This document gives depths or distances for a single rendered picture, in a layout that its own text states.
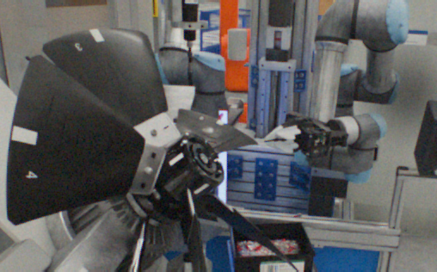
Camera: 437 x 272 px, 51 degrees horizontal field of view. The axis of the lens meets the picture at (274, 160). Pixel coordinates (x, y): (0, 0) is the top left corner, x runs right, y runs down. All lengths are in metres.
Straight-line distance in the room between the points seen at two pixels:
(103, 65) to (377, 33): 0.70
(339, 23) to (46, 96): 0.82
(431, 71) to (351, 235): 1.56
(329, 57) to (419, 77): 1.55
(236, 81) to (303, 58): 3.09
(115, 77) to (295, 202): 1.04
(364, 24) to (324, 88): 0.20
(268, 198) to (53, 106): 1.23
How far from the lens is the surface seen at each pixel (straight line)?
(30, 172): 0.66
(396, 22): 1.26
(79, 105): 0.71
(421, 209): 3.08
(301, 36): 1.81
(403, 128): 2.85
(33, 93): 0.67
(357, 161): 1.26
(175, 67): 1.73
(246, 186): 1.80
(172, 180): 0.84
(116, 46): 1.00
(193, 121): 1.16
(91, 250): 0.79
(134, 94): 0.94
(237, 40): 4.76
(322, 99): 1.27
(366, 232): 1.44
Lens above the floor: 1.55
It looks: 22 degrees down
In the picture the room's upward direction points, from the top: 3 degrees clockwise
